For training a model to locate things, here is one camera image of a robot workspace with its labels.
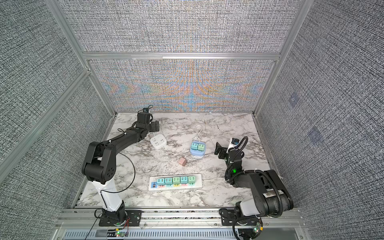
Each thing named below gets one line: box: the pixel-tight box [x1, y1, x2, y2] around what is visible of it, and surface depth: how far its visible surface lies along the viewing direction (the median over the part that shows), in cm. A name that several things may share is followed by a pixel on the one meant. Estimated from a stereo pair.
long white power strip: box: [148, 174, 203, 191], surface depth 83 cm
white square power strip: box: [150, 134, 167, 148], surface depth 102 cm
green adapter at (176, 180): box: [172, 177, 180, 185], surface depth 81 cm
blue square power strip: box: [190, 140, 206, 157], surface depth 97 cm
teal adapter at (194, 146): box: [191, 142, 198, 150], surface depth 94 cm
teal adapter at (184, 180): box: [180, 176, 188, 184], surface depth 81 cm
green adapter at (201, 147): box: [197, 144, 205, 151], surface depth 94 cm
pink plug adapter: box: [178, 157, 188, 167], surface depth 94 cm
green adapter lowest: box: [188, 176, 196, 185], surface depth 81 cm
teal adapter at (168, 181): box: [164, 177, 173, 186], surface depth 80 cm
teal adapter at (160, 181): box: [157, 178, 165, 186], surface depth 81 cm
